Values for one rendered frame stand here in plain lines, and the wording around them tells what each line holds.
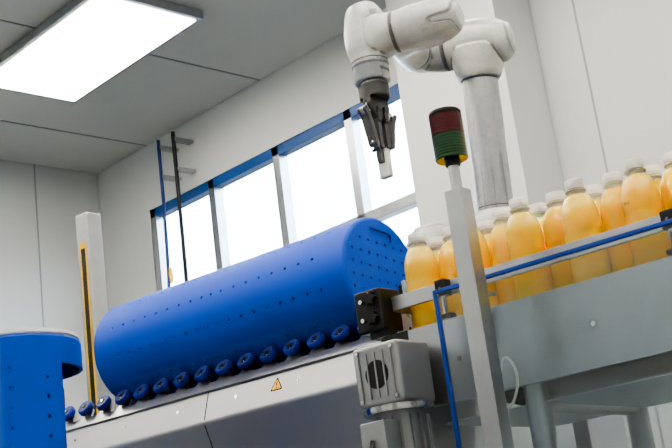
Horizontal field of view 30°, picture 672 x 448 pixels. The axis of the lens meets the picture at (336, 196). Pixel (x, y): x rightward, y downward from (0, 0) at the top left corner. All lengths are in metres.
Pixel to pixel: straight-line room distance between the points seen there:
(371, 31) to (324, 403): 0.89
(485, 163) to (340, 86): 3.68
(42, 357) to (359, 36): 1.05
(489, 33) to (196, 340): 1.18
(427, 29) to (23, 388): 1.23
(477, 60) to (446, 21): 0.53
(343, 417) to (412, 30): 0.92
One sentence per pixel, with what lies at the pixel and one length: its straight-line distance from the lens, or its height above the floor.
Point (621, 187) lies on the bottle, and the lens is 2.43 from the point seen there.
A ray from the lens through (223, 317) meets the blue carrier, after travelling 3.05.
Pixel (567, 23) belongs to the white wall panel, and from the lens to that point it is 6.09.
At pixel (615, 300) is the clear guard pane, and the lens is 2.28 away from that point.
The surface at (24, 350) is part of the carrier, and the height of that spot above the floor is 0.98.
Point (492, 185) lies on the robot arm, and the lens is 3.44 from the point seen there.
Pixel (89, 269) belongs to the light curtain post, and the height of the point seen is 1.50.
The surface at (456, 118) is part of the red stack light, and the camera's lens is 2.40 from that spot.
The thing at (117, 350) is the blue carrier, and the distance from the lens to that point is 3.32.
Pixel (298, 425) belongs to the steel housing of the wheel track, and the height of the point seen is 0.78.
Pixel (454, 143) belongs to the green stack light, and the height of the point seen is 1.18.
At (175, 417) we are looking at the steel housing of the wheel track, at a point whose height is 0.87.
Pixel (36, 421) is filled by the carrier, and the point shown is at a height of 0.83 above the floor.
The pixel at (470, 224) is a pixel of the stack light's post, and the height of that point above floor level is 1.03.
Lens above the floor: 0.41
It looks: 17 degrees up
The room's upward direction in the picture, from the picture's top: 8 degrees counter-clockwise
